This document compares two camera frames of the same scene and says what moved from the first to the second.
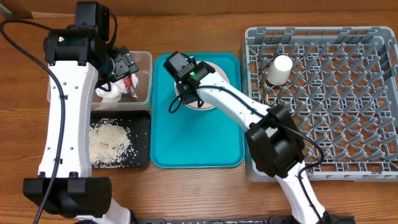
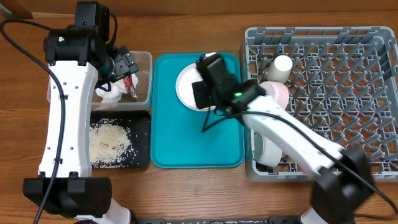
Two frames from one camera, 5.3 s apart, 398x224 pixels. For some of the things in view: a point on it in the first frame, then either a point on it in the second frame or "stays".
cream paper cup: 279,70 stays
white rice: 110,144 stays
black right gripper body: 188,100 to 214,97
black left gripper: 124,61 stays
